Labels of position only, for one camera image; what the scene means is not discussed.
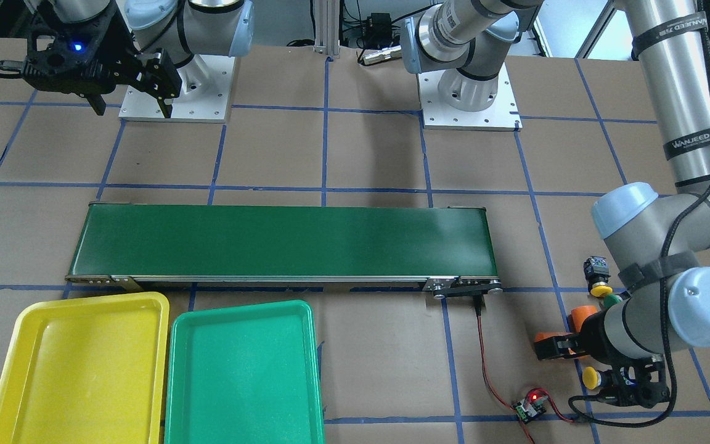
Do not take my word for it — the yellow push button switch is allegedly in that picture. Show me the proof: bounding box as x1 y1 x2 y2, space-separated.
583 256 613 298
581 366 613 391

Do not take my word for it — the small motor controller board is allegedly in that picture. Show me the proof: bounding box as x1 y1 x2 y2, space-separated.
512 388 549 424

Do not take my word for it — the green plastic tray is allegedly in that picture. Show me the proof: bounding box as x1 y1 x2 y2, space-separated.
165 300 326 443

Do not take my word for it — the aluminium frame post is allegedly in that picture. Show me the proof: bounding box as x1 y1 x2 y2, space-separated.
312 0 343 59

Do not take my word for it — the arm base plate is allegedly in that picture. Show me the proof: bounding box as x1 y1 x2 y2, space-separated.
119 54 236 124
417 64 523 131

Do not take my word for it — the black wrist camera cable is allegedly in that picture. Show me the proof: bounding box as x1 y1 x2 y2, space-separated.
568 37 710 429

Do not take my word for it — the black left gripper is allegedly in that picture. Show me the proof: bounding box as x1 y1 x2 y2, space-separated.
534 310 624 364

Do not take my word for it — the yellow plastic tray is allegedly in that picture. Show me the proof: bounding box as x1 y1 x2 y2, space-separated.
0 292 169 443

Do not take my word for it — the orange cylinder with 4680 print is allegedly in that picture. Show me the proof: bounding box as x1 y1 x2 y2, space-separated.
569 305 601 334

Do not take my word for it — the green push button switch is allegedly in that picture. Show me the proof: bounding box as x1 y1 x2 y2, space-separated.
601 294 625 310

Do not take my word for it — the green conveyor belt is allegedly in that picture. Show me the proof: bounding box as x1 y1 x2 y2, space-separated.
67 202 502 300

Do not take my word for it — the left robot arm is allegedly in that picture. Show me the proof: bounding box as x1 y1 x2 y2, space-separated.
423 1 675 370

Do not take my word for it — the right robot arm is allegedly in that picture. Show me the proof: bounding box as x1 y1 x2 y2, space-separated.
0 1 254 124

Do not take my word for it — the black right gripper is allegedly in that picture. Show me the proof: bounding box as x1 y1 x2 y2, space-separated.
0 9 182 118

